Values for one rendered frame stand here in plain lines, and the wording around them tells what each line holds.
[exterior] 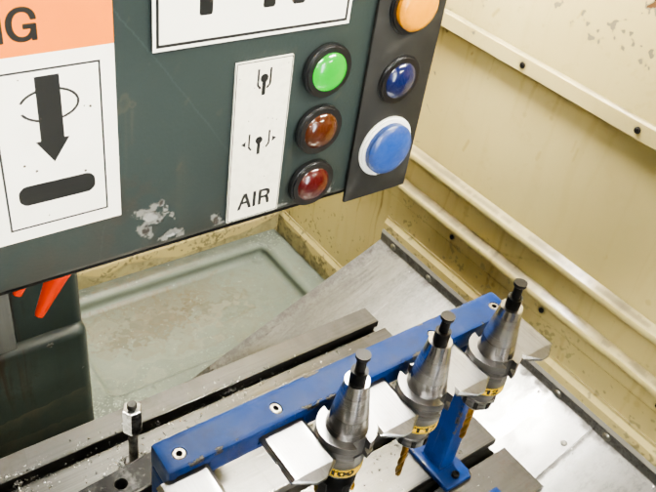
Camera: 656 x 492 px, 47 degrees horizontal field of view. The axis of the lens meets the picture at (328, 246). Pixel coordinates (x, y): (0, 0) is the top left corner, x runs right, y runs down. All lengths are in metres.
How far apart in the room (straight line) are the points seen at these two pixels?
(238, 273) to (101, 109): 1.61
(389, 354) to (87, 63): 0.61
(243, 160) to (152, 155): 0.05
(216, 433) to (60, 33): 0.53
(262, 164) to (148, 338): 1.39
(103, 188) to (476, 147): 1.09
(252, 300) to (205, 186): 1.48
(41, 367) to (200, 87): 1.08
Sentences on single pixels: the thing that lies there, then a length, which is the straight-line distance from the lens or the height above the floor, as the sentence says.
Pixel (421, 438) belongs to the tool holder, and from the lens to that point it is 0.89.
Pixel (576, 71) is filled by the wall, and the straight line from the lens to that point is 1.21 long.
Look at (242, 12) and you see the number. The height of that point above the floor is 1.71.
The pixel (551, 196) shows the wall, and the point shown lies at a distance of 1.29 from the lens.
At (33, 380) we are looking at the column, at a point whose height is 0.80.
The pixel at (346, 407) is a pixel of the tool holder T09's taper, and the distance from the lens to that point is 0.74.
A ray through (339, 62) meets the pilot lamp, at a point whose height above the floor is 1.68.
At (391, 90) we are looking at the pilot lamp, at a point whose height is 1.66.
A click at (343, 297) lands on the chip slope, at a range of 1.57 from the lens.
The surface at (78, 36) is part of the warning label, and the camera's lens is 0.30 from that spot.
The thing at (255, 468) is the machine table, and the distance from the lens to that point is 1.14.
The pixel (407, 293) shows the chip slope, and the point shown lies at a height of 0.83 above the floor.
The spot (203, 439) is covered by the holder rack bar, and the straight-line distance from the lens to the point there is 0.75.
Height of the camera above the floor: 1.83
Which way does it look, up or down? 38 degrees down
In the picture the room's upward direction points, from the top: 10 degrees clockwise
